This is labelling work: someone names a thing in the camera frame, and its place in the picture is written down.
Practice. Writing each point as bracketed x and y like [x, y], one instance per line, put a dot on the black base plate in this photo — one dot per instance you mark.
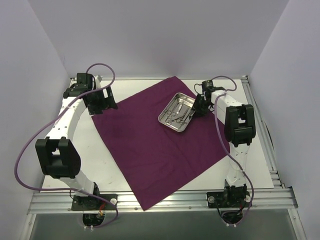
[227, 200]
[89, 203]

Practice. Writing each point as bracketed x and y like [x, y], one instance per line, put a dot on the steel instrument tray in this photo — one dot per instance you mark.
[168, 110]

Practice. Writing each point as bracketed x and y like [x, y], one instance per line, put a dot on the right aluminium rail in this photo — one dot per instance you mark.
[263, 135]

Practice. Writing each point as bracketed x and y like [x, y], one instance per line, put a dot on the front aluminium rail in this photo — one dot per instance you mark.
[180, 201]

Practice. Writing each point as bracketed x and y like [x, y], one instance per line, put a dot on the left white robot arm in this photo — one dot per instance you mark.
[56, 153]

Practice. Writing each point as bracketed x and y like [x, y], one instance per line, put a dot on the steel forceps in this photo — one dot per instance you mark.
[183, 110]

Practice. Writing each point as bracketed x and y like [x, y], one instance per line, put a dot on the aluminium rail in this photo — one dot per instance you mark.
[263, 135]
[180, 201]

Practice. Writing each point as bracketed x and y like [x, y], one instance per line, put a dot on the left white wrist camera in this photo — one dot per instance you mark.
[97, 82]

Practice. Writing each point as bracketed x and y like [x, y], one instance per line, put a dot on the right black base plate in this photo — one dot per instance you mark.
[227, 200]

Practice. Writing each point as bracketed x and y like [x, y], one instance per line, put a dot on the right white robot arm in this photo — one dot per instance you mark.
[239, 131]

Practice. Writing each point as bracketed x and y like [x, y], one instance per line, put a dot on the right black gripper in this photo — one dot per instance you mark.
[200, 104]

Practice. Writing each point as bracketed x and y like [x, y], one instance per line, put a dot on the purple surgical cloth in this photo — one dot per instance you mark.
[155, 160]

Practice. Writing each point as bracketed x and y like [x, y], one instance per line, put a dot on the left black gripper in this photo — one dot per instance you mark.
[99, 103]

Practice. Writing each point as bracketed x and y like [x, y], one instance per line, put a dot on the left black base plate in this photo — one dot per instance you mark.
[89, 203]

